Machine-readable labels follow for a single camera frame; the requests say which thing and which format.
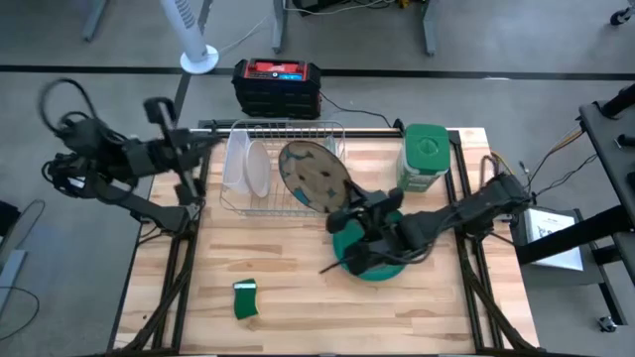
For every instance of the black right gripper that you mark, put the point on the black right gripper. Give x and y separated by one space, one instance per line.
389 223

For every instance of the tan flower pattern plate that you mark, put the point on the tan flower pattern plate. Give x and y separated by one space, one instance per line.
312 173

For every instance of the clear plastic container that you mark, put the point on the clear plastic container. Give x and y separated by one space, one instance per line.
237 163

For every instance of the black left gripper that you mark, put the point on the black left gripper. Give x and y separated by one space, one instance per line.
149 154

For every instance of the black caster wheel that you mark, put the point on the black caster wheel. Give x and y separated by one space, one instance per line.
607 324
620 17

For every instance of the black aluminium extrusion frame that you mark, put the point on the black aluminium extrusion frame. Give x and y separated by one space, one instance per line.
367 133

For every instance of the black metal cart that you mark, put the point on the black metal cart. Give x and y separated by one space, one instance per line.
605 149

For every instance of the grey box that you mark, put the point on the grey box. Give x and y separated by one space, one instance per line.
555 278

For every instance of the white tower fan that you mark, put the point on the white tower fan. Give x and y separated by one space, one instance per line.
198 59

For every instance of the white printed manual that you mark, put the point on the white printed manual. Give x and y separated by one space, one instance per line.
555 238

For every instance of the green sponge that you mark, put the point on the green sponge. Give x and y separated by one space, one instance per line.
245 300

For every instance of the red and black power station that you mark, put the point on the red and black power station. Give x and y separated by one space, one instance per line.
278 91

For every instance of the translucent white plate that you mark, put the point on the translucent white plate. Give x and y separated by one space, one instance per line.
258 168

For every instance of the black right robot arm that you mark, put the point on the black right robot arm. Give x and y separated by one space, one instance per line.
476 208

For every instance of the green plate with white sticker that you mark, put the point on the green plate with white sticker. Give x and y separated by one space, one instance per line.
340 238

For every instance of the green Cascade detergent tub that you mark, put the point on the green Cascade detergent tub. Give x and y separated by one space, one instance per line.
424 149

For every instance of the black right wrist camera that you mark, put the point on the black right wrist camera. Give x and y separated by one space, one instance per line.
356 259

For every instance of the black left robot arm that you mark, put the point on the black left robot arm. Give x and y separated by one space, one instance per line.
149 212

